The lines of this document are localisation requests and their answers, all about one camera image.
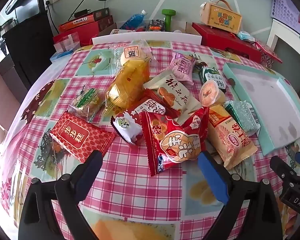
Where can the red gift box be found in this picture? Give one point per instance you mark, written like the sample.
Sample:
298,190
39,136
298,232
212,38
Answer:
220,40

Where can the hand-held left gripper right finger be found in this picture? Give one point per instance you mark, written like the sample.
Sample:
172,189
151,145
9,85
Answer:
212,177

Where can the yellow soft bread packet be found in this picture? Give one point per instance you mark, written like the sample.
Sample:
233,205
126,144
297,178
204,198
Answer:
128,85

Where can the long white cardboard box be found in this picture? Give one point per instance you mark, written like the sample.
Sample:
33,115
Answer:
145,37

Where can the silver pot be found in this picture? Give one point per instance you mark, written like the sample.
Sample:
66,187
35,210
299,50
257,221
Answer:
5,27

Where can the pink swiss roll packet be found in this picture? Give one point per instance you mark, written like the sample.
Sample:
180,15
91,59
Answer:
182,67

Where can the yellow wooden handbag box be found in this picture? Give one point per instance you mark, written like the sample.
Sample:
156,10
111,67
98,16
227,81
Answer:
222,18

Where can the blue wet wipes pack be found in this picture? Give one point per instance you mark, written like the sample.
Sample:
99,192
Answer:
246,35

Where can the flat blue packet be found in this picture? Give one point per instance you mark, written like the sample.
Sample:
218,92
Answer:
60,56

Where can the red patterned box lid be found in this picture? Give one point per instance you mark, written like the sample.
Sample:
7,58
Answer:
268,53

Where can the small white green box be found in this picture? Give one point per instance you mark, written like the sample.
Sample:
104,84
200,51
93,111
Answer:
120,31

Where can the orange carton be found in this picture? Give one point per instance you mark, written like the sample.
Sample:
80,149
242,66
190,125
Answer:
77,22

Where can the red patterned cake packet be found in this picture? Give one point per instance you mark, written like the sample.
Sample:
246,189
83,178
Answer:
80,136

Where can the black cabinet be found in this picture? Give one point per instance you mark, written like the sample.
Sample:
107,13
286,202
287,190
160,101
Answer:
32,47

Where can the teal cardboard tray box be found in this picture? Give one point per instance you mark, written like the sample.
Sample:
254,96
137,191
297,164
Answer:
262,97

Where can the beige orange wafer packet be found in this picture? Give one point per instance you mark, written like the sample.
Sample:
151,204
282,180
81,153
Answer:
227,137

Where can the blue plastic bottle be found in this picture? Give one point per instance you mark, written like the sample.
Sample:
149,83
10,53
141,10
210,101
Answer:
132,21

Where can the beige cracker packet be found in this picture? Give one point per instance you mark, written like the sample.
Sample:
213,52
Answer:
173,92

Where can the black power adapter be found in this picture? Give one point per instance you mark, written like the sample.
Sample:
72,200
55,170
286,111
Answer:
81,13

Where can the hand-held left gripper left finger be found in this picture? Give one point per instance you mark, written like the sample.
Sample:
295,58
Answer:
90,172

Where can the green foil snack packet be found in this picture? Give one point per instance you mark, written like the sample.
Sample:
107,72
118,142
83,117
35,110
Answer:
243,116

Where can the red white milk candy packet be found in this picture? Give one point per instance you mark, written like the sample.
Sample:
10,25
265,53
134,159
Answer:
130,127

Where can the green white biscuit packet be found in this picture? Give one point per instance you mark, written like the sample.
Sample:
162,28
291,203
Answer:
211,75

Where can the colourful toy pile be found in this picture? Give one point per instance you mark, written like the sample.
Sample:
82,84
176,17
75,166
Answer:
156,25

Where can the small green cake packet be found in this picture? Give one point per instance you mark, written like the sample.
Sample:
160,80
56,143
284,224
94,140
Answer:
88,102

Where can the clear-wrapped round bun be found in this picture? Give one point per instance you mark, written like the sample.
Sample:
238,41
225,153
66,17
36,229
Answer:
132,53

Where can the green dumbbell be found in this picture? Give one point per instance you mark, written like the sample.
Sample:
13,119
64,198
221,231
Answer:
168,17

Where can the clear plastic box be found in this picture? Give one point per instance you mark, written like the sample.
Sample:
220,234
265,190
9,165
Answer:
66,43

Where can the purple perforated basket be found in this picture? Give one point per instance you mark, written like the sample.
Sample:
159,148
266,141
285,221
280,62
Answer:
285,5

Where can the white shelf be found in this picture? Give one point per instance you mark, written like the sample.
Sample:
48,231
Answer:
277,35

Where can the orange jelly cup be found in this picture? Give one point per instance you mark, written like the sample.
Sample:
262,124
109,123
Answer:
209,92

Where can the large red rice cracker packet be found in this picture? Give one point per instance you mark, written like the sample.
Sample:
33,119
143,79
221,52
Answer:
175,142

